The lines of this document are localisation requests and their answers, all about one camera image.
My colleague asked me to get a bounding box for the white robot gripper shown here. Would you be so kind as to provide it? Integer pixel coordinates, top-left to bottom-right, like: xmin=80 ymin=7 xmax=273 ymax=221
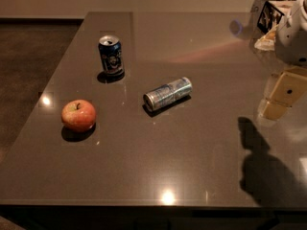
xmin=262 ymin=0 xmax=307 ymax=121

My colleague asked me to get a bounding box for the silver blue redbull can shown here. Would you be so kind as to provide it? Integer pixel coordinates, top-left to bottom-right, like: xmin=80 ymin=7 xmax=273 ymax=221
xmin=143 ymin=77 xmax=193 ymax=112

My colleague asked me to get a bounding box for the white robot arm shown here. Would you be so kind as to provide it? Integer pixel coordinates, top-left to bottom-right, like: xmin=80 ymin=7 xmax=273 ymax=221
xmin=251 ymin=0 xmax=307 ymax=121

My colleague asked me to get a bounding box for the blue pepsi soda can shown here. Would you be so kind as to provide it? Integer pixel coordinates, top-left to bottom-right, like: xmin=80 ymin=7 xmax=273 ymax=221
xmin=98 ymin=34 xmax=125 ymax=78

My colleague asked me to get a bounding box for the black patterned napkin box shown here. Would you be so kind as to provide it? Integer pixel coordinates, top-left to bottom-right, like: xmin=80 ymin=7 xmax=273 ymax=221
xmin=257 ymin=0 xmax=295 ymax=34

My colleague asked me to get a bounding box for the red yellow apple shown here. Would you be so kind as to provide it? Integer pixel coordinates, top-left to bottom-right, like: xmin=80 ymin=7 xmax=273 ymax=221
xmin=61 ymin=100 xmax=96 ymax=133

